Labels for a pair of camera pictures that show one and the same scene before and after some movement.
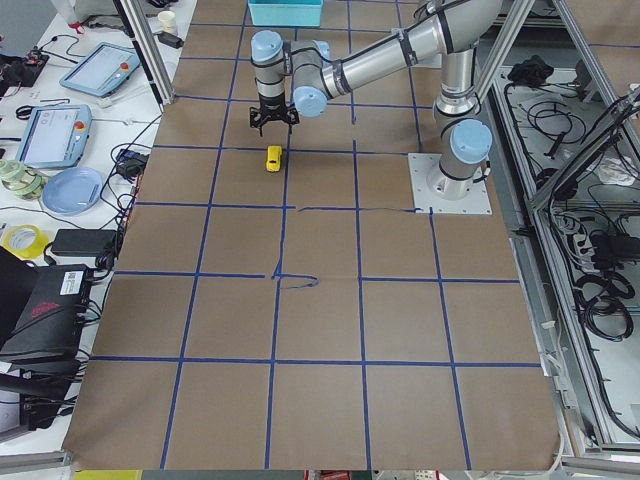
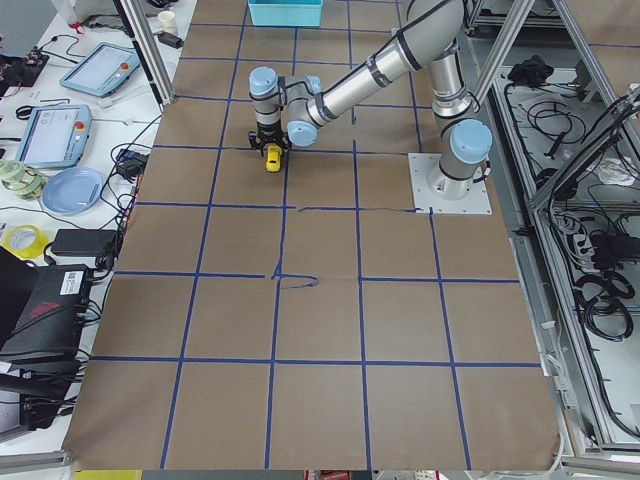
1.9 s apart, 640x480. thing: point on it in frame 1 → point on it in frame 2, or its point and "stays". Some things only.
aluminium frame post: x=149 y=47 stays
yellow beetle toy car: x=273 y=163 stays
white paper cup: x=168 y=21 stays
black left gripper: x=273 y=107 → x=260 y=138
